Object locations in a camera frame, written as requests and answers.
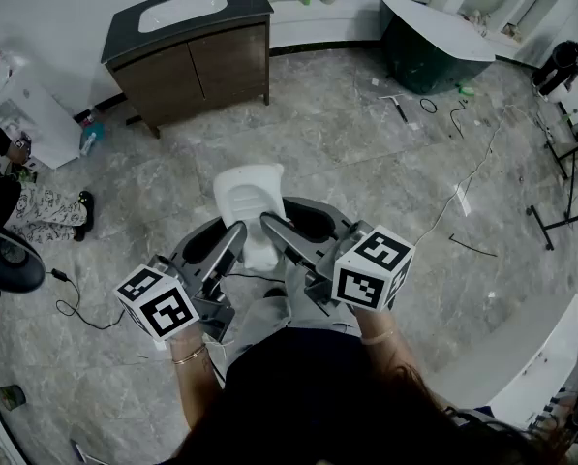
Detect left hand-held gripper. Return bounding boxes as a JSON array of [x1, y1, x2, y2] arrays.
[[114, 216, 250, 344]]

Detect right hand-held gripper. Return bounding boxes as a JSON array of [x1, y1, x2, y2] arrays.
[[259, 198, 416, 317]]

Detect person's left forearm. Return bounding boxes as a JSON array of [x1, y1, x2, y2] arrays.
[[168, 334, 228, 431]]

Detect person's right forearm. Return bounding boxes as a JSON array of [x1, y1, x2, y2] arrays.
[[351, 305, 411, 377]]

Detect person's grey trousers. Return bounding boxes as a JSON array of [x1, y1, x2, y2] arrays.
[[229, 294, 362, 357]]

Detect thin pale wrist band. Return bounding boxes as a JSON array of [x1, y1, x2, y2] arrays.
[[359, 329, 397, 347]]

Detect white power strip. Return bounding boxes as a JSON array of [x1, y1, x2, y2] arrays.
[[455, 181, 473, 217]]

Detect teal plastic bottle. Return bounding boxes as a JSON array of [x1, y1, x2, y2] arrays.
[[78, 121, 106, 158]]

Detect wooden vanity cabinet black top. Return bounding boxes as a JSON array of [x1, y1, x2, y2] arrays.
[[100, 0, 275, 140]]

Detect black angled bar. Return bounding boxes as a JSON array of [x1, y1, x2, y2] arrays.
[[447, 232, 499, 259]]

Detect black oval seat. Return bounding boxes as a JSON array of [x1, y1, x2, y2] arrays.
[[0, 221, 46, 294]]

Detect dark bathtub white rim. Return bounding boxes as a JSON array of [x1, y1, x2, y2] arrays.
[[378, 0, 498, 96]]

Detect white cabinet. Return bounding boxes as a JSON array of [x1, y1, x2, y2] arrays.
[[0, 78, 84, 171]]

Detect white sink basin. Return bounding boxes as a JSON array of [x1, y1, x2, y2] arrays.
[[137, 0, 229, 34]]

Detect black metal stand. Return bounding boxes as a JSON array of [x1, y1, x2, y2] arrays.
[[528, 136, 578, 252]]

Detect green tin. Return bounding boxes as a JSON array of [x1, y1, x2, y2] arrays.
[[0, 384, 27, 411]]

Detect white curved counter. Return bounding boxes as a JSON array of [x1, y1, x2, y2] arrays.
[[426, 292, 578, 430]]

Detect gold bracelet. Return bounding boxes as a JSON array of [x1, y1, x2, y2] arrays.
[[170, 344, 208, 366]]

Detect white squeegee black handle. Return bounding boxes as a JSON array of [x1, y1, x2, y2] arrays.
[[378, 93, 411, 125]]

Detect black power adapter with cable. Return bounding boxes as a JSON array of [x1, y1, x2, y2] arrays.
[[49, 267, 126, 331]]

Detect black bent wire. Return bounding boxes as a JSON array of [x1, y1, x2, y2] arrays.
[[448, 98, 470, 140]]

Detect white floor cable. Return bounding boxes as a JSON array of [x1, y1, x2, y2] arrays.
[[413, 104, 544, 249]]

